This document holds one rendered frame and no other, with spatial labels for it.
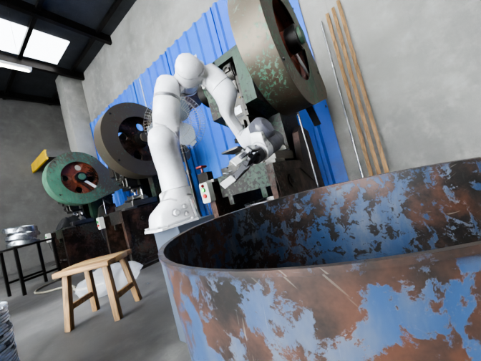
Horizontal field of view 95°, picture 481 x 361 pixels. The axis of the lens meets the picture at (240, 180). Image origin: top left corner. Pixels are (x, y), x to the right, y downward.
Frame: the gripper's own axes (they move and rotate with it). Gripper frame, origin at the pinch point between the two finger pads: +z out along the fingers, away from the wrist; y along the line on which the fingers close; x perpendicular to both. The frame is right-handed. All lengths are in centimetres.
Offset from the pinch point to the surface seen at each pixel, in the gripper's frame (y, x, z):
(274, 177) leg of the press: 20.6, -9.7, -37.8
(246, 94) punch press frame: 10, 41, -70
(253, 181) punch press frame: 36, 0, -40
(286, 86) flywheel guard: -13, 17, -63
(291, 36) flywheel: -27, 37, -89
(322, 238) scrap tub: -23.7, -32.8, 17.4
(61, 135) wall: 491, 571, -120
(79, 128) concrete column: 372, 448, -123
